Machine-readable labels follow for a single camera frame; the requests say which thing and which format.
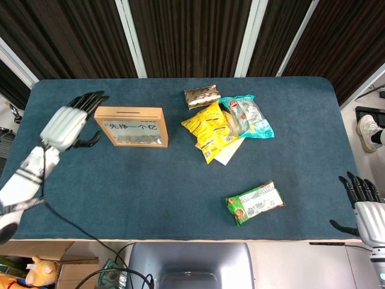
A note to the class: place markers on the grey chair back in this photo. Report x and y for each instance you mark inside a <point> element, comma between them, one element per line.
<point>192,262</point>

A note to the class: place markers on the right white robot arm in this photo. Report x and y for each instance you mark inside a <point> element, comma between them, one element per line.
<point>379,266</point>

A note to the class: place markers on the green snack packet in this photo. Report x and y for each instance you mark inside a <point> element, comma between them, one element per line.
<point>255,203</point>

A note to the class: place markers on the black floor stand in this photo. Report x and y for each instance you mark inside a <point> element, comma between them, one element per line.
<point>368,110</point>

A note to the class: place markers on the blue table mat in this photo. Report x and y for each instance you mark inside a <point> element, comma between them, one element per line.
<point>150,204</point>

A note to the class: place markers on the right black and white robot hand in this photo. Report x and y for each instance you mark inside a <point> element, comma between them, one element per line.
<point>371,219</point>

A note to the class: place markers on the white sneaker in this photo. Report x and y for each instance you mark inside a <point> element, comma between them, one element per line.
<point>368,132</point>

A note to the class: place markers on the gold and red snack packet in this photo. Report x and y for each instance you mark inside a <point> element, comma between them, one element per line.
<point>200,96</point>

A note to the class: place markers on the cardboard box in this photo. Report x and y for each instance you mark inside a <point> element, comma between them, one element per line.
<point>75,271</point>

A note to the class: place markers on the white paper sheet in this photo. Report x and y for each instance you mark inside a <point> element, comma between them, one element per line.
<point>228,155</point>

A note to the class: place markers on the green patterned packet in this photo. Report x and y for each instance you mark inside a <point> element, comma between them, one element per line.
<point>112,275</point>

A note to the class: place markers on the yellow snack bag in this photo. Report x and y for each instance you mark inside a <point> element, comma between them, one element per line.
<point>215,146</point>
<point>204,120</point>

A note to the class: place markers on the white partition post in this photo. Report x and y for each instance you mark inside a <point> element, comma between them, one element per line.
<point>296,39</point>
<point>130,39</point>
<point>248,39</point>

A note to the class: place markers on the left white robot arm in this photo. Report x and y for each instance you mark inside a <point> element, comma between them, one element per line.
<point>21,186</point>

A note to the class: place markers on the wooden coin box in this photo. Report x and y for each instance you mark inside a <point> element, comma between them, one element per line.
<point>132,113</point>

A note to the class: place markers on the yellow plush toy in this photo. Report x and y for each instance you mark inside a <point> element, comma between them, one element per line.
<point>39,271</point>

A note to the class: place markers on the teal snack bag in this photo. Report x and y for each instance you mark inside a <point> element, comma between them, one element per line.
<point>255,120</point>

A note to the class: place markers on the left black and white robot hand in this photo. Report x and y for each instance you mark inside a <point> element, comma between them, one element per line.
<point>63,126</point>

